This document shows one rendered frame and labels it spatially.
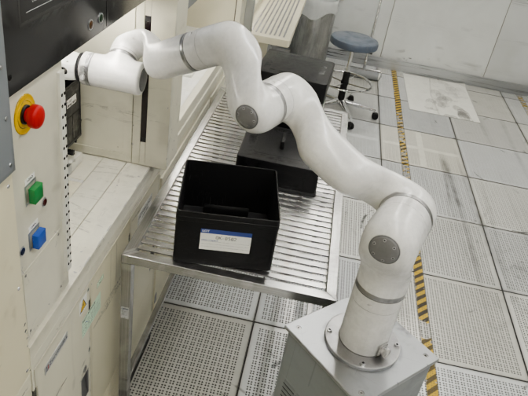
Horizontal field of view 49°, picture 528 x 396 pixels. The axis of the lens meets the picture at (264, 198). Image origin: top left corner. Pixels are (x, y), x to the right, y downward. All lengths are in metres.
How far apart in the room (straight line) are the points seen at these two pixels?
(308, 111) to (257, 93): 0.15
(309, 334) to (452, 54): 4.70
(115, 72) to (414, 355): 1.02
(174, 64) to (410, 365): 0.91
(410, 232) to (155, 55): 0.70
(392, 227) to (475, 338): 1.75
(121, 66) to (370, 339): 0.90
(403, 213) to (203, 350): 1.40
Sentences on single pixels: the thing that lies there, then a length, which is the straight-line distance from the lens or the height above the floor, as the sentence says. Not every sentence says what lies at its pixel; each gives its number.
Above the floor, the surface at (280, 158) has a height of 0.86.
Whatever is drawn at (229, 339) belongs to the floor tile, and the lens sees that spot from 2.49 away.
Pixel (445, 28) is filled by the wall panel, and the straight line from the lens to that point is 5.86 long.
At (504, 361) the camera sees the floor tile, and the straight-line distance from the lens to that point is 2.84.
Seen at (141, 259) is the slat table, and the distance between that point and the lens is 1.64.
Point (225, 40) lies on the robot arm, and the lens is 1.29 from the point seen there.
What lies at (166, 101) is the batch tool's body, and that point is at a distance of 1.71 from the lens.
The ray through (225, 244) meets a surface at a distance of 1.58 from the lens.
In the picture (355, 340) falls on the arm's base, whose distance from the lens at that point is 1.44.
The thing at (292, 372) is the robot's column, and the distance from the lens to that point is 1.56.
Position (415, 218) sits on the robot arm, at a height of 1.18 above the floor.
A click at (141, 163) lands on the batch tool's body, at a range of 1.83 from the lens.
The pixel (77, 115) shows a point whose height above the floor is 1.03.
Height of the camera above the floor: 1.80
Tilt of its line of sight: 32 degrees down
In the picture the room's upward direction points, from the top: 10 degrees clockwise
